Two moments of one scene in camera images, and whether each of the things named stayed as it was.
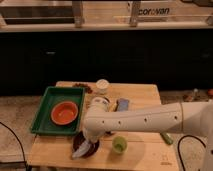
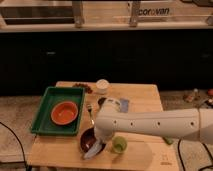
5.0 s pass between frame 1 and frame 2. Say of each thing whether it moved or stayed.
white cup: stayed
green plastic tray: stayed
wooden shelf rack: stayed
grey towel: moved
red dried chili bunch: stayed
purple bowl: moved
